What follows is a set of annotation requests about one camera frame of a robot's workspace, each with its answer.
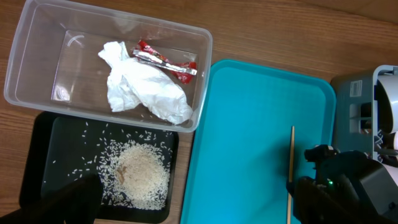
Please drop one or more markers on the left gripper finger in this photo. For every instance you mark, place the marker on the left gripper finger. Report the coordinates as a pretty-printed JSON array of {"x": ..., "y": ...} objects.
[{"x": 78, "y": 202}]

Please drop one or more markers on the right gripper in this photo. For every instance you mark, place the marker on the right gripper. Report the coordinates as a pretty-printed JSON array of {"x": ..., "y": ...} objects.
[{"x": 311, "y": 201}]

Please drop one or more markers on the pile of rice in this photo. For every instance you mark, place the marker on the pile of rice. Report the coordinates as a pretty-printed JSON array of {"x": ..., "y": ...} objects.
[{"x": 133, "y": 164}]

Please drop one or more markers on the wooden chopstick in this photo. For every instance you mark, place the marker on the wooden chopstick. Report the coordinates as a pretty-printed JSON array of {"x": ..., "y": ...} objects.
[{"x": 291, "y": 172}]

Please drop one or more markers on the white napkin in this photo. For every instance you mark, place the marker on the white napkin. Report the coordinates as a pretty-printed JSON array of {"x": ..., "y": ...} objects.
[{"x": 131, "y": 83}]

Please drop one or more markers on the red sauce packet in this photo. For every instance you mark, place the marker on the red sauce packet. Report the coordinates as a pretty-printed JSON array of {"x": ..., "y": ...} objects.
[{"x": 147, "y": 55}]

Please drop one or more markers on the grey bowl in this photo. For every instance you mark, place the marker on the grey bowl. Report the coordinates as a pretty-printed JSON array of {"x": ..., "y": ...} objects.
[{"x": 386, "y": 95}]

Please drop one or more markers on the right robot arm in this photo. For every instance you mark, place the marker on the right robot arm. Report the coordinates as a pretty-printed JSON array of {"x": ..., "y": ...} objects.
[{"x": 347, "y": 188}]

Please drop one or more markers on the grey dishwasher rack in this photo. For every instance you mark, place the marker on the grey dishwasher rack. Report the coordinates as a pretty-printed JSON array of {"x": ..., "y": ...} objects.
[{"x": 356, "y": 125}]

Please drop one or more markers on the clear plastic waste bin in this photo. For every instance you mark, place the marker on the clear plastic waste bin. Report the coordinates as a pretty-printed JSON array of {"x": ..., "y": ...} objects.
[{"x": 54, "y": 63}]

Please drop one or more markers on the black plastic tray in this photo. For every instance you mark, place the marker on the black plastic tray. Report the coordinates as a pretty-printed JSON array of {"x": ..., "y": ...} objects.
[{"x": 33, "y": 181}]

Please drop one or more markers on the teal serving tray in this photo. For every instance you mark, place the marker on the teal serving tray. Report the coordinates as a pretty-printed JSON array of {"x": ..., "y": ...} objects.
[{"x": 240, "y": 159}]

